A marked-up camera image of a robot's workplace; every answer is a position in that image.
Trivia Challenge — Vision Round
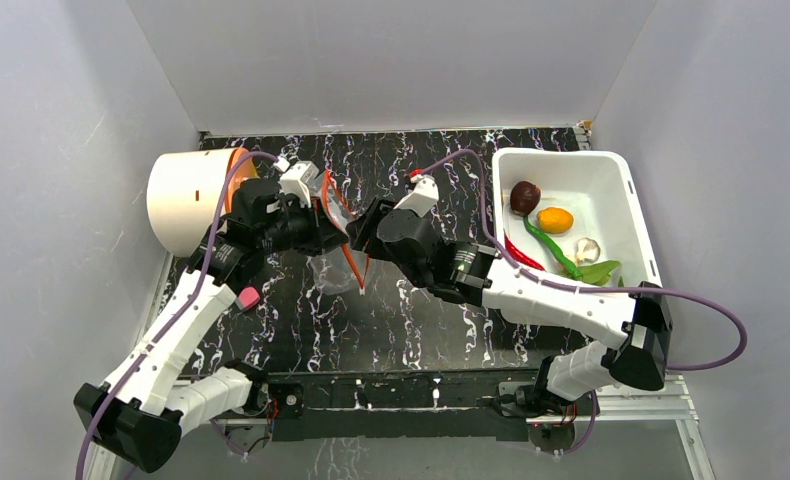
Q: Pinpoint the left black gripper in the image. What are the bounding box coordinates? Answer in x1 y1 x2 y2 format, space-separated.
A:
259 196 349 258

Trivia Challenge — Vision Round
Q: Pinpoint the clear zip top bag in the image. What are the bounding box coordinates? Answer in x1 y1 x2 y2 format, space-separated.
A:
307 169 371 295

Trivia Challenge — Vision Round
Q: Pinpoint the dark red apple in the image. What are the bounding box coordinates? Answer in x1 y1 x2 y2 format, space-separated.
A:
509 180 542 217

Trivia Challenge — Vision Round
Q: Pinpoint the orange fruit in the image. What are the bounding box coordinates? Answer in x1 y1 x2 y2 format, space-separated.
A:
536 207 574 235

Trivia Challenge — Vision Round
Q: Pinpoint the green chili pepper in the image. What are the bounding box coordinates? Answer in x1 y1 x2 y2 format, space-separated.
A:
522 217 583 280

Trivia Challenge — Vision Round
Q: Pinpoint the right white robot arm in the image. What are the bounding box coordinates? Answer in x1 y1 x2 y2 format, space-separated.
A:
347 200 671 414

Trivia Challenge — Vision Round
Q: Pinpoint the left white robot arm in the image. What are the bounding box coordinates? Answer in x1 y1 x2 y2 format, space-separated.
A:
74 172 348 479

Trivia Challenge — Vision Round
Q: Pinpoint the white cylinder orange lid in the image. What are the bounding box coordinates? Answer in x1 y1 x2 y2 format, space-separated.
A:
146 147 258 258

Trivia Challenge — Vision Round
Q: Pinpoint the red chili pepper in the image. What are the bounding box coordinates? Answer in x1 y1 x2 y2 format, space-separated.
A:
504 233 545 271

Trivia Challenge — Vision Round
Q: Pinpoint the white plastic bin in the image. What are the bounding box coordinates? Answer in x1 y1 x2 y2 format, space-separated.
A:
491 147 662 286

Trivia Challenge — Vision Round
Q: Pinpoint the garlic bulb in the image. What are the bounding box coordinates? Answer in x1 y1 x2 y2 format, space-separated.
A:
573 237 601 264

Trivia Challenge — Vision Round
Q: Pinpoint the green leaf vegetable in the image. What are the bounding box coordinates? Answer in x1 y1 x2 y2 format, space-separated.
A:
575 260 622 287

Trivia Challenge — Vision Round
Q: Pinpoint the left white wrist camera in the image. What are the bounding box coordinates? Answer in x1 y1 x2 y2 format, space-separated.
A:
274 156 319 207

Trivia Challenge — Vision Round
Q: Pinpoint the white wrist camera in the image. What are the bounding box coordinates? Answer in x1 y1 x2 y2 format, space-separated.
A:
395 169 439 217
274 156 319 207

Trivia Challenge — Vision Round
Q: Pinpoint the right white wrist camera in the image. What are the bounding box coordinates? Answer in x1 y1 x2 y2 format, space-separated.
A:
395 169 439 217

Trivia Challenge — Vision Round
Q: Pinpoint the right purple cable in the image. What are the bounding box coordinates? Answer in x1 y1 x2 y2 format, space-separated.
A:
418 148 748 372

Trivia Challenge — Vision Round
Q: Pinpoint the purple cable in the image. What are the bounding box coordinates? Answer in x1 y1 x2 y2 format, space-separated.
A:
75 150 284 480
418 148 748 372

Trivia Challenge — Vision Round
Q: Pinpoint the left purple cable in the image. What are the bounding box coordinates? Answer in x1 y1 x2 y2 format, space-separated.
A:
75 150 284 480

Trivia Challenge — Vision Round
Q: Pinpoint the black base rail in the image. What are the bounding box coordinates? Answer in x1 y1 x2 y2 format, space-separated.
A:
266 369 537 442

